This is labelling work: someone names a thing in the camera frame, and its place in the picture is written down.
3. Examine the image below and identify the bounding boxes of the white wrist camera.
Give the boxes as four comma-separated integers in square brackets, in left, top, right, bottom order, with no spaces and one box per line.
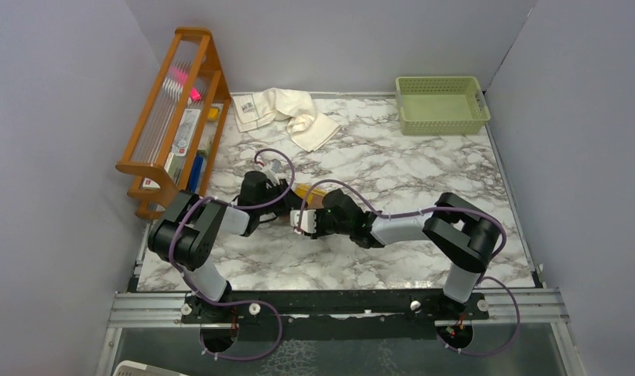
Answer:
[261,160,282,186]
[289,209,318,236]

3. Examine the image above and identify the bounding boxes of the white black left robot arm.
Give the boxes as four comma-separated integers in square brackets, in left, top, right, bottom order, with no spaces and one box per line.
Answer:
[147,171,305,322]

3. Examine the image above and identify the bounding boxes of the cream white towel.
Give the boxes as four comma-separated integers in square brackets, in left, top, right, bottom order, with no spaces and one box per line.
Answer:
[233,88,340,152]

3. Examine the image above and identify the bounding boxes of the green perforated plastic basket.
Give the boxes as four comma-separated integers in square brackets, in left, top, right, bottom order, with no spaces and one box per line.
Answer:
[395,76,491,136]

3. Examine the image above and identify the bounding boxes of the wooden rack with rods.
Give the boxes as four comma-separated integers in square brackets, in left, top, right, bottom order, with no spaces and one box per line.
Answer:
[116,27,232,220]

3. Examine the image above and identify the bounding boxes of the blue item in rack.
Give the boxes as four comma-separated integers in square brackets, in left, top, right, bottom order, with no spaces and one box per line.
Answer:
[187,154,204,193]

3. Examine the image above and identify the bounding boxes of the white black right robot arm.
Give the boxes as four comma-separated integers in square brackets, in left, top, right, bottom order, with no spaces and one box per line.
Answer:
[291,190,506,319]

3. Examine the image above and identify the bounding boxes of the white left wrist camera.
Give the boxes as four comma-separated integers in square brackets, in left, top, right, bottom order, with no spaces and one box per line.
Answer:
[261,160,282,186]

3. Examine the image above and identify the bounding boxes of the yellow brown bear towel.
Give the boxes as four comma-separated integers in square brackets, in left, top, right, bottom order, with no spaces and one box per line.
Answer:
[279,183,327,224]

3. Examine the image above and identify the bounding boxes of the white tray corner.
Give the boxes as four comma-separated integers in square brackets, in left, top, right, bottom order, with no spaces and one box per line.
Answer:
[112,360,186,376]

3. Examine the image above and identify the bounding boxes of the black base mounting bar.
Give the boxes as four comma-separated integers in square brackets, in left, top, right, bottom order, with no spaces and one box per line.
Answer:
[180,288,489,342]

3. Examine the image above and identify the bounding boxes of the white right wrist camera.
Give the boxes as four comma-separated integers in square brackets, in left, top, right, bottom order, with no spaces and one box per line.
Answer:
[289,209,318,236]

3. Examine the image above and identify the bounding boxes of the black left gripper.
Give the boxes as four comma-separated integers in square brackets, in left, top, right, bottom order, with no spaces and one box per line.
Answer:
[256,179,307,216]

